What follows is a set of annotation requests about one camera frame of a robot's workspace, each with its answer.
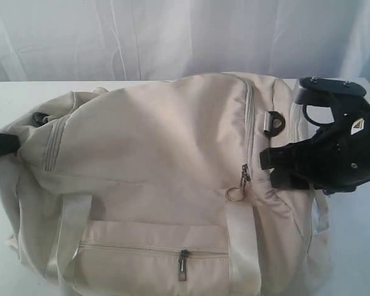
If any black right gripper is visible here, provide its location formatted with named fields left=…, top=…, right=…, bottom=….
left=260, top=112, right=370, bottom=194

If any metal key ring zipper pull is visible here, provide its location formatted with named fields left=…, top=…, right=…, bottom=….
left=226, top=164, right=250, bottom=202

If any cream fabric duffel bag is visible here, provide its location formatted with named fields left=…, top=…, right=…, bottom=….
left=0, top=73, right=331, bottom=295

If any white backdrop curtain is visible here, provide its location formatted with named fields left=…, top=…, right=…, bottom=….
left=0, top=1, right=370, bottom=81

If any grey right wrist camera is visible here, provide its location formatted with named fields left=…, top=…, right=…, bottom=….
left=293, top=76, right=366, bottom=107

